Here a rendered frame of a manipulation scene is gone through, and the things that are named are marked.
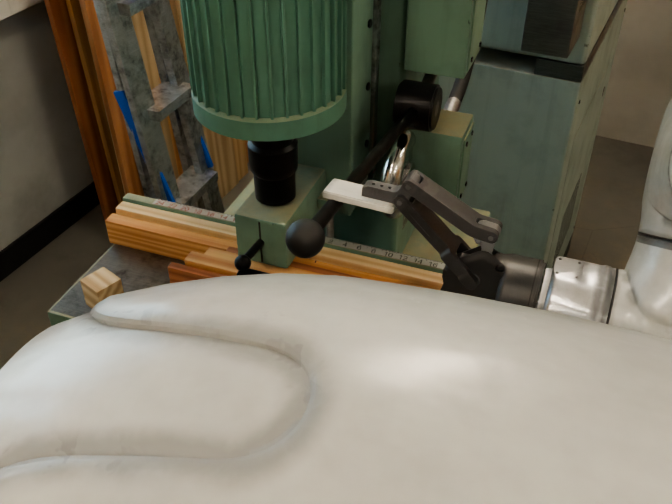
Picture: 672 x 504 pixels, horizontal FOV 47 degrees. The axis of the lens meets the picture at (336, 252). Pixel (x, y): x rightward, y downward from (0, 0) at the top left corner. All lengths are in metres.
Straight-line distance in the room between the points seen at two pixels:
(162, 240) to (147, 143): 0.77
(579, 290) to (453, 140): 0.39
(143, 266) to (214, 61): 0.39
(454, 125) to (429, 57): 0.10
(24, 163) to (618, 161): 2.16
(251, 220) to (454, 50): 0.33
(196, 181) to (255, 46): 1.24
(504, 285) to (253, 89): 0.32
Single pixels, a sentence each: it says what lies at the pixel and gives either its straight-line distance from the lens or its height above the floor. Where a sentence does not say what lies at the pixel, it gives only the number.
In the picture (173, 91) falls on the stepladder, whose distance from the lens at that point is 1.92.
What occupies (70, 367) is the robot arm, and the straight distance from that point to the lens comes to 0.17.
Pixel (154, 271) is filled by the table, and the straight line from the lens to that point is 1.10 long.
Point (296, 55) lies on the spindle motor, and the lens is 0.80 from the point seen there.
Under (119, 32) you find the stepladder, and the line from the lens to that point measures 1.78.
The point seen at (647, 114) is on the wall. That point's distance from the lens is 3.32.
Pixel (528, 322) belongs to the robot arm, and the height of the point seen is 1.47.
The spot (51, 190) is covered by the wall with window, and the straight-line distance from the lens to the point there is 2.74.
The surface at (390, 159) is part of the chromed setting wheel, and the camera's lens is 1.00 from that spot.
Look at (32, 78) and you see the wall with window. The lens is 2.58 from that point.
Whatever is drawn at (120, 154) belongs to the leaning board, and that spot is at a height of 0.35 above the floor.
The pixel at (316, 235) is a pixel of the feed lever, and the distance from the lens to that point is 0.66.
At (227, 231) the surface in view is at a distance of 1.07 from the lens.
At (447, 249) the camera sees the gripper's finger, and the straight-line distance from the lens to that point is 0.72.
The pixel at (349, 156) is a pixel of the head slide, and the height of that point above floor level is 1.06.
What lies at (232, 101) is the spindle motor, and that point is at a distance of 0.83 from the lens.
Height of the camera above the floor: 1.58
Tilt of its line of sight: 38 degrees down
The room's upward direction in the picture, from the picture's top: straight up
